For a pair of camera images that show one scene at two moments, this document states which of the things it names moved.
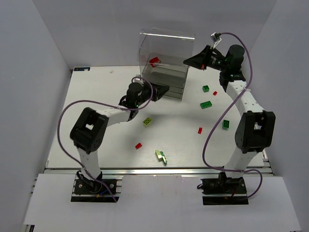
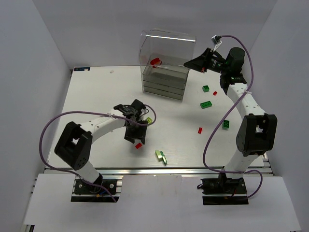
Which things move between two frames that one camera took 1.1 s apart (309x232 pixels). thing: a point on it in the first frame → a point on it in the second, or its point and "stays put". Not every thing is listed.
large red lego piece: x=154 y=61 stays put
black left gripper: x=153 y=92 → x=135 y=134
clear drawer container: x=161 y=53 stays put
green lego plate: x=205 y=104 stays put
